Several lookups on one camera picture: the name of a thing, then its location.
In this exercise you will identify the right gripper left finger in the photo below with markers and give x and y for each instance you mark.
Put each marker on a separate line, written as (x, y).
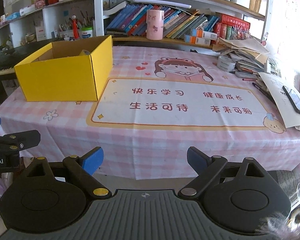
(80, 170)

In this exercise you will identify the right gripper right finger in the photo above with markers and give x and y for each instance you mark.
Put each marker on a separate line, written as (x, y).
(209, 171)

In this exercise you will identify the pink checkered tablecloth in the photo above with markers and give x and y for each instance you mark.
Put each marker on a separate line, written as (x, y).
(157, 103)

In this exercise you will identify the black piano keyboard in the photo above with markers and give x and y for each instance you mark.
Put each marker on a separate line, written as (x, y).
(10, 58)

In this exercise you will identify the black pen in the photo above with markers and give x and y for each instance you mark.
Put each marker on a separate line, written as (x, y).
(267, 94)

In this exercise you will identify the yellow cardboard box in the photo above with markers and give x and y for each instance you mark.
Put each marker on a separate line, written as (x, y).
(67, 70)

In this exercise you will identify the black smartphone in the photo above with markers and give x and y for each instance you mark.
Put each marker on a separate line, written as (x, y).
(293, 98)

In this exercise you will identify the stack of papers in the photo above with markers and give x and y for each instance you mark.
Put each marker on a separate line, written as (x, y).
(253, 63)

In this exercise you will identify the orange white medicine box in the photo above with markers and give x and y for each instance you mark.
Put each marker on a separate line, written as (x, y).
(200, 37)

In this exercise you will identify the white tub green lid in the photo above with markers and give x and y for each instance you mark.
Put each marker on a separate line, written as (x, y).
(87, 32)

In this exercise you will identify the pen holder with pens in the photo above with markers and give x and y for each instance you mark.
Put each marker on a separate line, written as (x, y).
(71, 29)

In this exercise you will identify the red boxed book set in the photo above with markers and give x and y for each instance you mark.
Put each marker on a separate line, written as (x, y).
(233, 28)

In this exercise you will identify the row of leaning books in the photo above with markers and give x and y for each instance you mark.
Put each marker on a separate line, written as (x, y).
(140, 19)

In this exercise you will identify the pink cylindrical cup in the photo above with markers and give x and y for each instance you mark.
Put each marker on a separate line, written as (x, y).
(155, 24)

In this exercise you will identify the white bookshelf frame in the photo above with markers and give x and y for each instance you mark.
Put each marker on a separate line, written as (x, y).
(38, 20)

